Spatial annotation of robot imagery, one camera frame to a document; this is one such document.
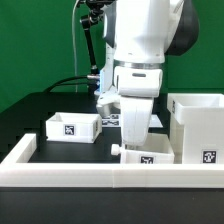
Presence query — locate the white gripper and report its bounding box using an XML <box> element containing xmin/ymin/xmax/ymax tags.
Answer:
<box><xmin>114</xmin><ymin>64</ymin><xmax>163</xmax><ymax>148</ymax></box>

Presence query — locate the white drawer cabinet box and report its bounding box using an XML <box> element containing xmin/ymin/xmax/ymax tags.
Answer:
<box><xmin>167</xmin><ymin>93</ymin><xmax>224</xmax><ymax>165</ymax></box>

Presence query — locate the white front drawer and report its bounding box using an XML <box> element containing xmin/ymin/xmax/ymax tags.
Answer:
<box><xmin>111</xmin><ymin>133</ymin><xmax>175</xmax><ymax>164</ymax></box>

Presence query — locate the white drawer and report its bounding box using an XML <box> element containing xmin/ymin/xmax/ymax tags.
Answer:
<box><xmin>46</xmin><ymin>112</ymin><xmax>102</xmax><ymax>143</ymax></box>
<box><xmin>111</xmin><ymin>133</ymin><xmax>175</xmax><ymax>164</ymax></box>

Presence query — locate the white marker tag sheet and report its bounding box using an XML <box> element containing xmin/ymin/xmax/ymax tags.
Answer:
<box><xmin>100</xmin><ymin>113</ymin><xmax>164</xmax><ymax>129</ymax></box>

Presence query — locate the black cable bundle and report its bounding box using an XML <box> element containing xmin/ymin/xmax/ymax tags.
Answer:
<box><xmin>43</xmin><ymin>75</ymin><xmax>100</xmax><ymax>94</ymax></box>

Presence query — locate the white hanging cable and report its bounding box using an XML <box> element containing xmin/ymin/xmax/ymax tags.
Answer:
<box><xmin>71</xmin><ymin>0</ymin><xmax>82</xmax><ymax>93</ymax></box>

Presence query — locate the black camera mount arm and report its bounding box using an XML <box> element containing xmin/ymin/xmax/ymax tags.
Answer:
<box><xmin>80</xmin><ymin>0</ymin><xmax>113</xmax><ymax>75</ymax></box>

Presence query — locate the white U-shaped barrier frame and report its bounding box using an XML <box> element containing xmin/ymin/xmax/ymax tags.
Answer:
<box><xmin>0</xmin><ymin>133</ymin><xmax>224</xmax><ymax>188</ymax></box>

